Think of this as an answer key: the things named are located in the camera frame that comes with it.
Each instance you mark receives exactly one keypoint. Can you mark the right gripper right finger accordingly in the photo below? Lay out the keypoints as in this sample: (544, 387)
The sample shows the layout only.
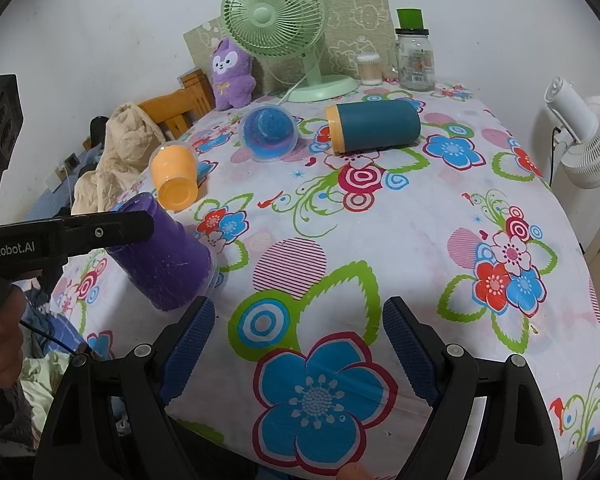
(515, 440)

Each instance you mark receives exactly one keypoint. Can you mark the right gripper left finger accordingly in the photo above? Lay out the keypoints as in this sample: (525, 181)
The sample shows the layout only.
(108, 419)

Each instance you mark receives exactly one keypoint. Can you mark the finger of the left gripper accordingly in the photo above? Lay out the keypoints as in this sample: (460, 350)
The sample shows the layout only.
(81, 234)

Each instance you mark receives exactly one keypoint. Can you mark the purple plastic cup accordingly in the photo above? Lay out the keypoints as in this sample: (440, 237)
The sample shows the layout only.
(172, 267)

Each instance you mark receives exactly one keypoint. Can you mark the orange plastic cup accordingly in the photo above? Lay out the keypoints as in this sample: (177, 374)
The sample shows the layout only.
(173, 169)

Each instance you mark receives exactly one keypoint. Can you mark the blue plastic cup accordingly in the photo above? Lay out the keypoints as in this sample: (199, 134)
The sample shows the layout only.
(269, 132)

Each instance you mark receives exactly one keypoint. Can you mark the teal cup with yellow rim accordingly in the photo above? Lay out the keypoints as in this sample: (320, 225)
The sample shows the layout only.
(372, 125)

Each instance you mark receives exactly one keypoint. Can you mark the person's left hand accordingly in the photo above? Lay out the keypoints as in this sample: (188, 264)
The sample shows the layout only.
(11, 338)

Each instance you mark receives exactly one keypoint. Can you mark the beige puffer jacket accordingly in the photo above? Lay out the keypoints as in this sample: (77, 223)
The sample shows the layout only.
(131, 136)

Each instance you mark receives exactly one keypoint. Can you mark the wooden chair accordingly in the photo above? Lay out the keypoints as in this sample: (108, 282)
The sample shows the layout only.
(176, 112)

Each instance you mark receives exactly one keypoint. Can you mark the purple plush toy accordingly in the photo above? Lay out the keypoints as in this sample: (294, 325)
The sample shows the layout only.
(231, 76)

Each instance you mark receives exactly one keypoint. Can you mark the floral tablecloth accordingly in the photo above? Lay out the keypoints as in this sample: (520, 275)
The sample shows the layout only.
(298, 372)

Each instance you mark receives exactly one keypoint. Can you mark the green desk fan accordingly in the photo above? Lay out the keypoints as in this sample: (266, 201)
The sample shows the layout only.
(287, 29)

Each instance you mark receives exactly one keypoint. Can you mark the white floor fan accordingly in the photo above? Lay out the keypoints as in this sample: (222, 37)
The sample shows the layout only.
(576, 140)

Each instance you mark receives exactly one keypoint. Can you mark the cotton swab container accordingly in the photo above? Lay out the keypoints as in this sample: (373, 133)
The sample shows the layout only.
(369, 69)

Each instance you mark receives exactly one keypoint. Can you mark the beige patterned placemat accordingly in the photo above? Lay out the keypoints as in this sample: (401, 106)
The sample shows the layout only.
(353, 27)

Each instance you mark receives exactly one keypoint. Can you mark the glass mason jar green lid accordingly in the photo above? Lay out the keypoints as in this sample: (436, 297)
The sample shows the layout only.
(414, 53)

